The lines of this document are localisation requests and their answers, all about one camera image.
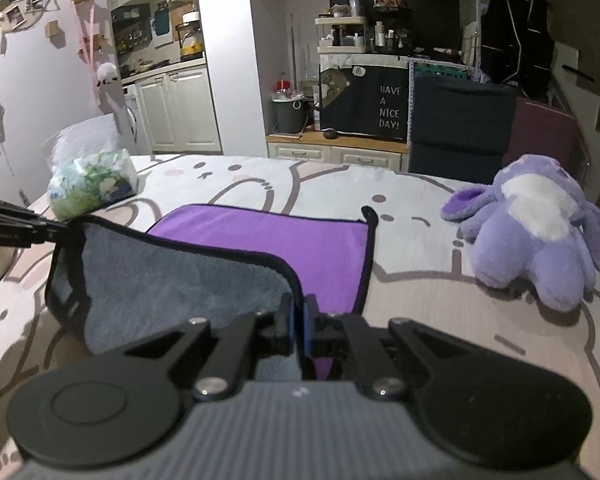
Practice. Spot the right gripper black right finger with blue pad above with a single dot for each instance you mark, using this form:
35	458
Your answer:
400	361

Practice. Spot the black cloth have nice day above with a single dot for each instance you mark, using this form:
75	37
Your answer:
365	100

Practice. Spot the wooden low drawer counter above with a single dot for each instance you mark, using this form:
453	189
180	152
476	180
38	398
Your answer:
312	146

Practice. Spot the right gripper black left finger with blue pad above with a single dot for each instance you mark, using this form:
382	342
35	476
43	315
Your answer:
213	363

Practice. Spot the green prison sign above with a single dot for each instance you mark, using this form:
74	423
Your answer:
442	69

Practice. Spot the purple plush bunny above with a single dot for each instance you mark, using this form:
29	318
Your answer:
533	223

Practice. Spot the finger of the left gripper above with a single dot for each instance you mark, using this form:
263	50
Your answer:
21	227

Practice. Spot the white kitchen base cabinet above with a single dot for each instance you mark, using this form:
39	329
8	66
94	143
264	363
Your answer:
176	108

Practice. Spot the dark grey trash bin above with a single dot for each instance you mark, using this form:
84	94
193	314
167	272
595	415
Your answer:
291	114

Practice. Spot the black chair backrest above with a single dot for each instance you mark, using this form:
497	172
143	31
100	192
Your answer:
460	128

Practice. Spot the tissue pack floral plastic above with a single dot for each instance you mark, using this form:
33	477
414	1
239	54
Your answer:
90	168

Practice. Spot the cartoon bunny tablecloth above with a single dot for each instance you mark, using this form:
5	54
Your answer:
421	269

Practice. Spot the maroon cushion panel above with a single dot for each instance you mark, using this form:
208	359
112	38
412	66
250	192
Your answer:
542	130

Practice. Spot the purple and grey towel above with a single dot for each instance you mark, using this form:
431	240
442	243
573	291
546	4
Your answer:
110	285

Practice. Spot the black hanging garment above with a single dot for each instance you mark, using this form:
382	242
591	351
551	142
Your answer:
516	47

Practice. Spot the cream two-tier shelf rack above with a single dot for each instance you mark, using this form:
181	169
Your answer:
341	35

